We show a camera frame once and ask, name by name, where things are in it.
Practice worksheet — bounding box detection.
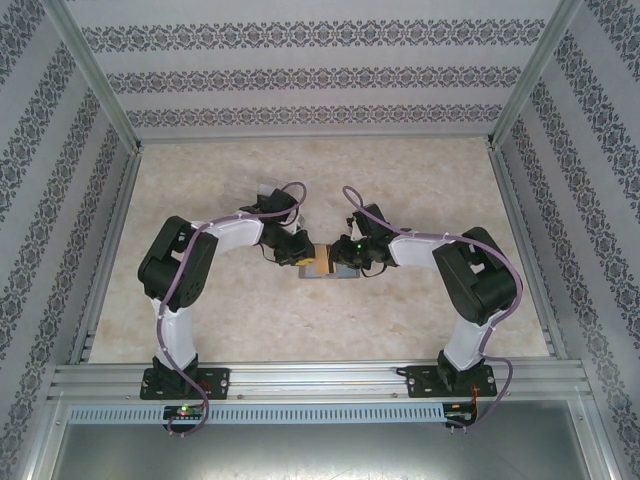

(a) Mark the grey leather card holder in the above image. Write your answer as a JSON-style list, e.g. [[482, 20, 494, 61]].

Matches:
[[298, 243, 361, 280]]

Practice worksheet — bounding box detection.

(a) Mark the grey metal sheet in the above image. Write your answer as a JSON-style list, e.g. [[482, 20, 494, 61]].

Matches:
[[29, 397, 626, 480]]

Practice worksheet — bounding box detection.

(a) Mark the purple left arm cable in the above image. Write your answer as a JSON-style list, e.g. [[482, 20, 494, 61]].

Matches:
[[154, 180, 307, 436]]

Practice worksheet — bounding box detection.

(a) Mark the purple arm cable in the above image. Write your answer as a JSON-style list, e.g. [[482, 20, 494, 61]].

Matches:
[[154, 180, 307, 436], [341, 185, 524, 434]]

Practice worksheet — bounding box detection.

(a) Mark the aluminium mounting rail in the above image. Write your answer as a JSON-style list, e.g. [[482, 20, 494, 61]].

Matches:
[[48, 363, 594, 401]]

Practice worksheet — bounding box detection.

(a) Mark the slotted metal cable tray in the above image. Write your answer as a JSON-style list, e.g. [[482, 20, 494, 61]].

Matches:
[[66, 402, 447, 425]]

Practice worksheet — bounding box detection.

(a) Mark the aluminium side rail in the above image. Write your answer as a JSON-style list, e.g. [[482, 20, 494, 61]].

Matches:
[[67, 144, 144, 365], [487, 144, 571, 360]]

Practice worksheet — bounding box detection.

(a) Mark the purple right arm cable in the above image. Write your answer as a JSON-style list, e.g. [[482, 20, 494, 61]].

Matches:
[[341, 185, 524, 434]]

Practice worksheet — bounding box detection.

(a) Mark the aluminium frame post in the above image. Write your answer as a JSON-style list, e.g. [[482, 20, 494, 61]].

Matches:
[[47, 0, 144, 151], [484, 0, 586, 151]]

